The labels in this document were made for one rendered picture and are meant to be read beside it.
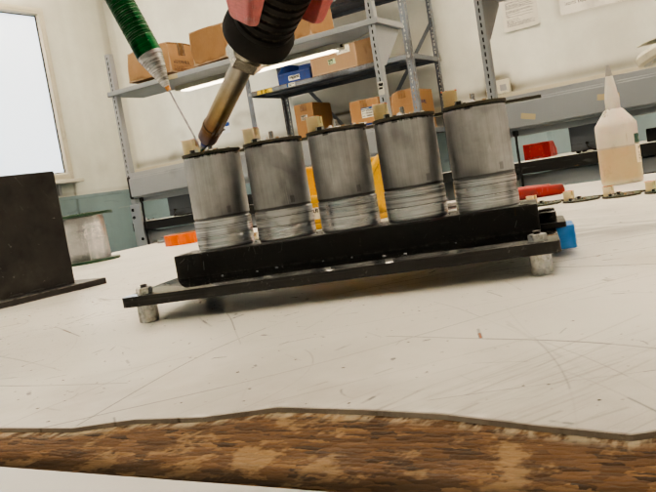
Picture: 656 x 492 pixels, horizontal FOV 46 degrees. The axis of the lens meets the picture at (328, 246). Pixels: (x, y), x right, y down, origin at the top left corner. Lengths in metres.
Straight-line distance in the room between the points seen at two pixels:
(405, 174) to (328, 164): 0.03
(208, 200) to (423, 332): 0.15
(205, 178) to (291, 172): 0.04
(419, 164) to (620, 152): 0.40
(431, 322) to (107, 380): 0.09
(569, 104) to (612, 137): 1.99
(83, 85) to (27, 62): 0.54
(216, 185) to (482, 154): 0.11
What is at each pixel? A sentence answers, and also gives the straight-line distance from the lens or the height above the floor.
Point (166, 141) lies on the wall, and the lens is 6.32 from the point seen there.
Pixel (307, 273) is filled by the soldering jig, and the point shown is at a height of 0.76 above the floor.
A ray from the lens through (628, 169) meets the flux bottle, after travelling 0.68.
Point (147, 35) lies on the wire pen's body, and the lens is 0.34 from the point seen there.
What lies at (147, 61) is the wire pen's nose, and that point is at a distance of 0.33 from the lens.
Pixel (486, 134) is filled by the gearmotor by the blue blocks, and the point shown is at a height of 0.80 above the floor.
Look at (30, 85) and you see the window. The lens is 6.02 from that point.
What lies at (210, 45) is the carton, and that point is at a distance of 3.39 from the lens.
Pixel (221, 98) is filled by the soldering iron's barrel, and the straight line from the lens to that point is 0.29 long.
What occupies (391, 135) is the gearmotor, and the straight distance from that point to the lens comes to 0.30.
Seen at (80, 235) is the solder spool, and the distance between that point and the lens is 0.80.
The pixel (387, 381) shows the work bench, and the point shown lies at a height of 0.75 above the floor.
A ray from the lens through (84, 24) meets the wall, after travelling 6.58.
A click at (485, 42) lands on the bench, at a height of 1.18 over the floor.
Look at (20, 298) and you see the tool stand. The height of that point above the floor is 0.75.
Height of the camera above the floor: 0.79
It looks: 5 degrees down
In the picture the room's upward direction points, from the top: 9 degrees counter-clockwise
